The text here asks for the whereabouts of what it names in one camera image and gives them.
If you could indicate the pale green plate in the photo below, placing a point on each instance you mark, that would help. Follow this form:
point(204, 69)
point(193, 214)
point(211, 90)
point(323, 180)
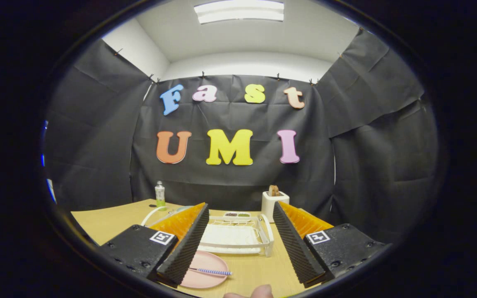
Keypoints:
point(181, 208)

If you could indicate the green and white bottle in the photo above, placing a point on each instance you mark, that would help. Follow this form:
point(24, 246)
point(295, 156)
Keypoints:
point(160, 192)

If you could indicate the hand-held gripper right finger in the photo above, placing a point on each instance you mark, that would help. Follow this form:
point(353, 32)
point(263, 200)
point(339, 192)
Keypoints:
point(294, 248)

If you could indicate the white divided tray with grains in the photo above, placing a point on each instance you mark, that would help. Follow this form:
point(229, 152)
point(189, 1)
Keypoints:
point(236, 215)

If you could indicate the black backdrop cloth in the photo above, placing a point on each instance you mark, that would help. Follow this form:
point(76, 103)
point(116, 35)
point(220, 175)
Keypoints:
point(230, 182)

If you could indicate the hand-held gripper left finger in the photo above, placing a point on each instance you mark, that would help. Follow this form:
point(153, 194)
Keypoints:
point(184, 248)

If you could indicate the brown bread slice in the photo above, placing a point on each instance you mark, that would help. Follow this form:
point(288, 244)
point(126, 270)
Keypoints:
point(274, 191)

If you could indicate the pink plate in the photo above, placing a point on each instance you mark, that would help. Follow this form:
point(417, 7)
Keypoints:
point(209, 260)

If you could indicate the white toaster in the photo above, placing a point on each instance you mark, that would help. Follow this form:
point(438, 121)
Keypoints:
point(269, 207)

